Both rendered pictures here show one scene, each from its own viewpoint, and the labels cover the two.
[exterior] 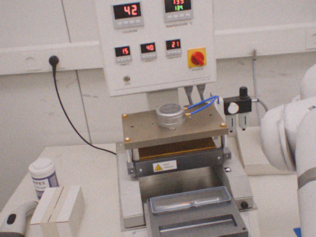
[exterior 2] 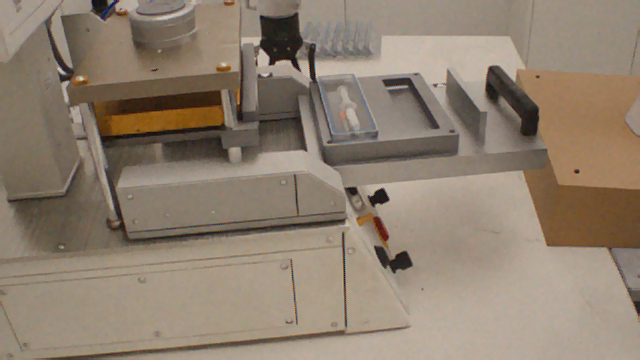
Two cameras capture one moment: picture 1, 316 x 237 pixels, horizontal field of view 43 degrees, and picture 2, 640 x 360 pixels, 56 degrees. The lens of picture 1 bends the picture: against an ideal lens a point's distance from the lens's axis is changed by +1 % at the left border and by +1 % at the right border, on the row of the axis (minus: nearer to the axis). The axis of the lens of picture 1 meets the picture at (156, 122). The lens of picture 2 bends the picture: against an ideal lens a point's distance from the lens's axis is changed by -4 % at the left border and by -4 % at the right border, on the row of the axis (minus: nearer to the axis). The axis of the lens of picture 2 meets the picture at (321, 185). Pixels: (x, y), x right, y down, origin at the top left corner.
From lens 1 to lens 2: 1.09 m
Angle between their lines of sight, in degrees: 77
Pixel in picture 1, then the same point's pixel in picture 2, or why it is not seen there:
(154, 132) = (206, 47)
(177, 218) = (388, 116)
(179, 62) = not seen: outside the picture
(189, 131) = (231, 22)
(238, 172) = (277, 68)
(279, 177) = not seen: hidden behind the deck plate
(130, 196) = (309, 162)
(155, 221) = (396, 134)
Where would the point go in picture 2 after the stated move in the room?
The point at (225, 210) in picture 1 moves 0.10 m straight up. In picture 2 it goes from (372, 82) to (371, 14)
